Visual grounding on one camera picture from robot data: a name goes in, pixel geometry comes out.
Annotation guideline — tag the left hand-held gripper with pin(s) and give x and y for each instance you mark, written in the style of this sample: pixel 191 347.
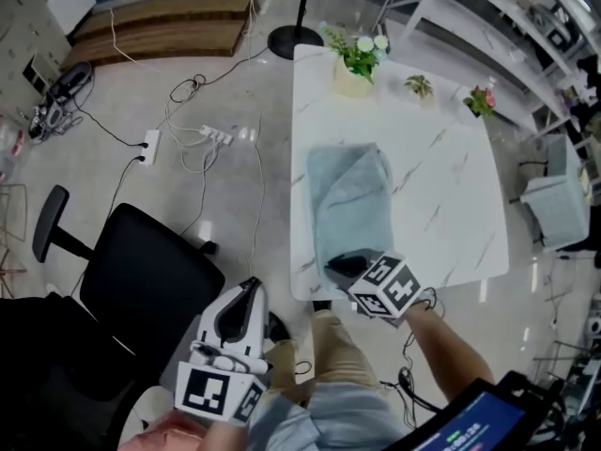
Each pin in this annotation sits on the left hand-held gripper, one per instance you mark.
pixel 202 390

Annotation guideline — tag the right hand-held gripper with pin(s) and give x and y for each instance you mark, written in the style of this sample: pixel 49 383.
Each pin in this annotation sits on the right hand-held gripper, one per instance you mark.
pixel 389 284

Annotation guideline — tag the light blue towel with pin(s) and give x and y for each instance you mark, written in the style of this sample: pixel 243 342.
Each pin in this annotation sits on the light blue towel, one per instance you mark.
pixel 352 205

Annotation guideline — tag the person's right forearm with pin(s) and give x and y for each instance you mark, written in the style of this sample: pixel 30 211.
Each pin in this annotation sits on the person's right forearm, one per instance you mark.
pixel 446 346

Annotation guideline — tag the person's left forearm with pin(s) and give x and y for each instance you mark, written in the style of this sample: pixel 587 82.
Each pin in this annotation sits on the person's left forearm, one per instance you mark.
pixel 227 435

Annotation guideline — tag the person's black shoe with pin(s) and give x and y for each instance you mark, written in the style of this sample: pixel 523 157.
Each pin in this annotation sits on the person's black shoe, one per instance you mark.
pixel 278 327
pixel 321 306

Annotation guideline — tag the person's khaki trousers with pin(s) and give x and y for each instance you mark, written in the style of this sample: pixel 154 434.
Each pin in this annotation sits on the person's khaki trousers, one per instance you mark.
pixel 338 346

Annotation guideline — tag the black office chair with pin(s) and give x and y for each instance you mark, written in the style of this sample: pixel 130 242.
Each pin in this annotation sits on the black office chair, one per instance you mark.
pixel 141 275

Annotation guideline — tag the pink padded jacket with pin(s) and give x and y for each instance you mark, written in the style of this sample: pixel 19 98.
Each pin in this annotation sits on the pink padded jacket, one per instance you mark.
pixel 164 432

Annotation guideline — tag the person's light blue shirt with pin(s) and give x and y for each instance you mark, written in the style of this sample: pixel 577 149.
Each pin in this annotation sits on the person's light blue shirt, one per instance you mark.
pixel 328 421

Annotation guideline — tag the black chest-mounted tablet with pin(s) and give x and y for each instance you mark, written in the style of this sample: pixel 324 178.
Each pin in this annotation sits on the black chest-mounted tablet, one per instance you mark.
pixel 474 421

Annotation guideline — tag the white power strip black plugs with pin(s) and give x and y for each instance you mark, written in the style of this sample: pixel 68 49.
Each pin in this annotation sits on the white power strip black plugs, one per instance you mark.
pixel 150 147

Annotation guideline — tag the small succulent in white pot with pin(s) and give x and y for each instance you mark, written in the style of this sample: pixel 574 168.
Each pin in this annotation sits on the small succulent in white pot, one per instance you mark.
pixel 419 87

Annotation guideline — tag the daisy plant in cream pot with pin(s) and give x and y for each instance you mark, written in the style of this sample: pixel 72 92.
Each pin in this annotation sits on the daisy plant in cream pot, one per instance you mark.
pixel 357 64

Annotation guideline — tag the pink flower plant in pot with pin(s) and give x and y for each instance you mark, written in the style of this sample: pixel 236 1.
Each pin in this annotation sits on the pink flower plant in pot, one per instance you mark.
pixel 481 99

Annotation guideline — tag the chair with pale blue cover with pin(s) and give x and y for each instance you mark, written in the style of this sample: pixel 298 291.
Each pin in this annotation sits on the chair with pale blue cover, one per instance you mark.
pixel 561 195

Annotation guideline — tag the black standing fan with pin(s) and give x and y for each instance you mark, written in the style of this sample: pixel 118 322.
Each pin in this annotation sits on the black standing fan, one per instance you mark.
pixel 298 31

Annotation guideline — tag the white metal shelving rack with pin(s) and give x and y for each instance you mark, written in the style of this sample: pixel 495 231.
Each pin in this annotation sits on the white metal shelving rack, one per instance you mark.
pixel 493 31

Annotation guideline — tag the pack of clear water bottles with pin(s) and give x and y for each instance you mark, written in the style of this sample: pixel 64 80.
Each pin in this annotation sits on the pack of clear water bottles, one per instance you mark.
pixel 11 148

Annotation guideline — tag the dark oval device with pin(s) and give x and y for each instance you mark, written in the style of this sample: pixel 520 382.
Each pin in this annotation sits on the dark oval device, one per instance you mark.
pixel 70 82

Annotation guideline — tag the wooden step platform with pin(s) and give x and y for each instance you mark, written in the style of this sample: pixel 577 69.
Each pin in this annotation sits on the wooden step platform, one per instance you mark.
pixel 164 26

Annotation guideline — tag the spare grey gripper device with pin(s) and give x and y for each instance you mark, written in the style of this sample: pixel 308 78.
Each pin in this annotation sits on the spare grey gripper device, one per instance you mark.
pixel 554 26

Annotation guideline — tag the beige locker cabinet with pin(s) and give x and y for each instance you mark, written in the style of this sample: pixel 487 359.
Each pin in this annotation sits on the beige locker cabinet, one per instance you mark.
pixel 28 54

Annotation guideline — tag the thin metal frame rack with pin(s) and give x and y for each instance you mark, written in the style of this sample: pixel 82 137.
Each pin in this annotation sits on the thin metal frame rack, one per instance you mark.
pixel 11 233

